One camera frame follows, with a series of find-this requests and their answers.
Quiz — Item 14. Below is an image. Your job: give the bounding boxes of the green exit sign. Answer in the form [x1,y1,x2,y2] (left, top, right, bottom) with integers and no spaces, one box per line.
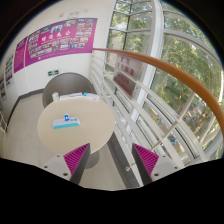
[47,69,60,77]

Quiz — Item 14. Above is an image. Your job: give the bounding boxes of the grey curved chair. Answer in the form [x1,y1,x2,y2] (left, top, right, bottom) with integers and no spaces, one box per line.
[42,72,98,108]

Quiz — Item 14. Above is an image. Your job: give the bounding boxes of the white photo wall panel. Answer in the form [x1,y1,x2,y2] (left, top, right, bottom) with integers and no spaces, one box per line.
[4,53,15,88]
[0,73,8,101]

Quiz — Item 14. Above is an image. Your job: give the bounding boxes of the narrow magenta wall poster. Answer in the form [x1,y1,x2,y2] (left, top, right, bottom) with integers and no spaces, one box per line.
[13,36,28,74]

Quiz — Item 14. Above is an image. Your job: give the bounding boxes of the grey table pedestal base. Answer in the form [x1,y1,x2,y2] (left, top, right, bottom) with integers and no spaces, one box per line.
[84,151,101,169]

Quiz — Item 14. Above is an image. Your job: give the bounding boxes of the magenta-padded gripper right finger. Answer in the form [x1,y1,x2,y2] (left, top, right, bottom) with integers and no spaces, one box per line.
[131,143,185,186]

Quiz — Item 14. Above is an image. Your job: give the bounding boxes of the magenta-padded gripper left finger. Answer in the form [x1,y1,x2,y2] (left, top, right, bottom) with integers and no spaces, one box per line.
[42,143,92,186]

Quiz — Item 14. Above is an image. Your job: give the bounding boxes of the white stair railing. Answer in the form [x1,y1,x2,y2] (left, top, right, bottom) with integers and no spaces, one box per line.
[0,109,8,133]

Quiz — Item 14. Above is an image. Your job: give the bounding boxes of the white railing with wooden handrail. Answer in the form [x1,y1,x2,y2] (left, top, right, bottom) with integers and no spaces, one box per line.
[89,47,224,188]

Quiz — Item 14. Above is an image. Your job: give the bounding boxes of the large magenta wall poster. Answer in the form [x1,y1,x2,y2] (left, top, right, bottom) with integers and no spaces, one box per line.
[24,17,99,68]

